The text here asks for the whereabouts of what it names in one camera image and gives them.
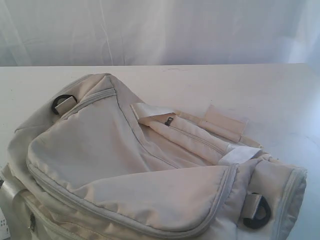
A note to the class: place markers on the beige fabric duffel bag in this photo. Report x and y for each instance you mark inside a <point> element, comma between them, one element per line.
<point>97,163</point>

